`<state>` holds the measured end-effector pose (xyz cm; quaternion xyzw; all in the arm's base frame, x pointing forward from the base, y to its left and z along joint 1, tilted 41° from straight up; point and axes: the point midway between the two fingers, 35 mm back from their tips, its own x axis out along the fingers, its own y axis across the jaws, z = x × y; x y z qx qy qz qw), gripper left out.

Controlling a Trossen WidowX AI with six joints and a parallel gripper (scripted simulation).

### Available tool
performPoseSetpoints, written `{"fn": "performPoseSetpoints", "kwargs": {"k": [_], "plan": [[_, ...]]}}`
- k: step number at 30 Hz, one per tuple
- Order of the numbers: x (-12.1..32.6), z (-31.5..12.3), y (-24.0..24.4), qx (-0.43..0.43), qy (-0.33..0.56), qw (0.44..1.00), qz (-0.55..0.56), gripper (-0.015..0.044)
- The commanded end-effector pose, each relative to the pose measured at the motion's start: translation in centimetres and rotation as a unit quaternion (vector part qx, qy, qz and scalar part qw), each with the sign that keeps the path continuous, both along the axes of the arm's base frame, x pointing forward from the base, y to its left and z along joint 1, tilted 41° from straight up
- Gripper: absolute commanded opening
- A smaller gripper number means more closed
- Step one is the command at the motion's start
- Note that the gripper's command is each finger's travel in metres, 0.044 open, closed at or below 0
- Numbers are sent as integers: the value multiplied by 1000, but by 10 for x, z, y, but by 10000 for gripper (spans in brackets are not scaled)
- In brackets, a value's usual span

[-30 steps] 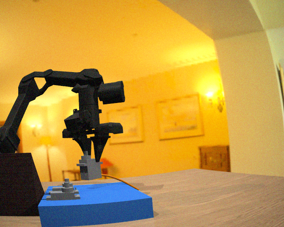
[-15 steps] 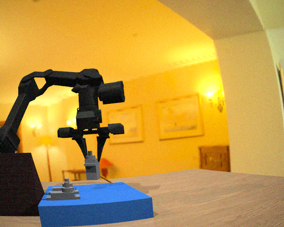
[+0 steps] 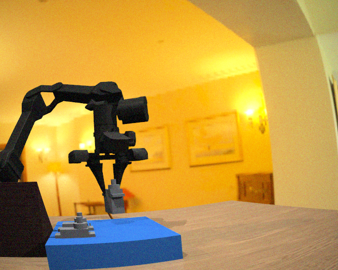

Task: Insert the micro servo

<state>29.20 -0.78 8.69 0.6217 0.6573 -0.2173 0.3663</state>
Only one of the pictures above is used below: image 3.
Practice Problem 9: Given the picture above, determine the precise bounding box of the blue flat deck plate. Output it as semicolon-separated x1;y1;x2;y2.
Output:
45;212;183;270

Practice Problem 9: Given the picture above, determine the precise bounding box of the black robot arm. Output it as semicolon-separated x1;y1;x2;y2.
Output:
0;81;149;183

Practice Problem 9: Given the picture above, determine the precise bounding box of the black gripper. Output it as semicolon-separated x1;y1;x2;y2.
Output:
68;124;148;193

